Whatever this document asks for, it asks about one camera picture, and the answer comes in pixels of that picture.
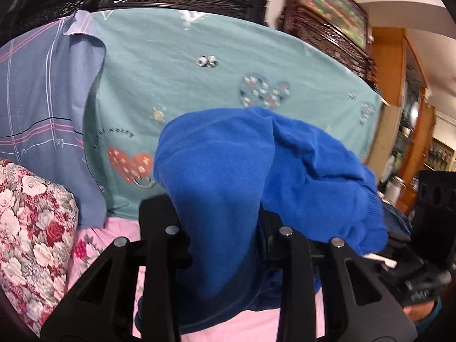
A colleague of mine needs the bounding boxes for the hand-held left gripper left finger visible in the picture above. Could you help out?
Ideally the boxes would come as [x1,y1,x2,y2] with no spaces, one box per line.
[40,195,193,342]

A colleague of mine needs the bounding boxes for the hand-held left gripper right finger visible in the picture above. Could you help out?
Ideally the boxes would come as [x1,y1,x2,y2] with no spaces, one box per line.
[259,209,418,342]

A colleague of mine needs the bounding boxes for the blue and red pants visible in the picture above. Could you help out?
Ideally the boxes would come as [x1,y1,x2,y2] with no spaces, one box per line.
[133,106,389,336]

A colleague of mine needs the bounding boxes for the person's right hand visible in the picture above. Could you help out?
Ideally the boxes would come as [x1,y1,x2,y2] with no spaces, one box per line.
[403,298,443,329]

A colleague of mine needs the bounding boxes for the dark denim cloth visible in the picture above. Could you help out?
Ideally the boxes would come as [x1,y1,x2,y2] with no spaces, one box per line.
[380,203,414,236]

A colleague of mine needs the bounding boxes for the silver metal pot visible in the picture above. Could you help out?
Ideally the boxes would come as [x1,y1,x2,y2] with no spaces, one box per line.
[384,177,403,203]

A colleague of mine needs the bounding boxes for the pink floral bedsheet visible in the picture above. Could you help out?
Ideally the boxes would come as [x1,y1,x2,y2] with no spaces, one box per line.
[66,217,325,342]

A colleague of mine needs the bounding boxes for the red floral pillow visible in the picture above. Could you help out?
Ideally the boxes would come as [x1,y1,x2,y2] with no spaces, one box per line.
[0,158,80,337]

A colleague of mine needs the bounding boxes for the teal heart-print blanket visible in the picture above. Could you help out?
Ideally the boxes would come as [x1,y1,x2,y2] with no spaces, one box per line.
[83,9,384,222]

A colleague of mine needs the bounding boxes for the wooden cabinet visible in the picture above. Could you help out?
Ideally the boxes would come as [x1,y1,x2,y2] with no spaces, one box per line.
[368,26,456,215]

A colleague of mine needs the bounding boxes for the blue plaid cloth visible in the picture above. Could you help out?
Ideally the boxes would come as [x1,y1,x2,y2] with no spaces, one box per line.
[0,10,108,229]

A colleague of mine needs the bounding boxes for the dark carved wooden panel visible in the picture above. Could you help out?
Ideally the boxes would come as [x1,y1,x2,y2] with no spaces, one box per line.
[277,0,378,90]

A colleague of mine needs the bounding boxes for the framed landscape painting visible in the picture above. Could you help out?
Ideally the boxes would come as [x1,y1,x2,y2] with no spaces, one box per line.
[294,0,370,51]

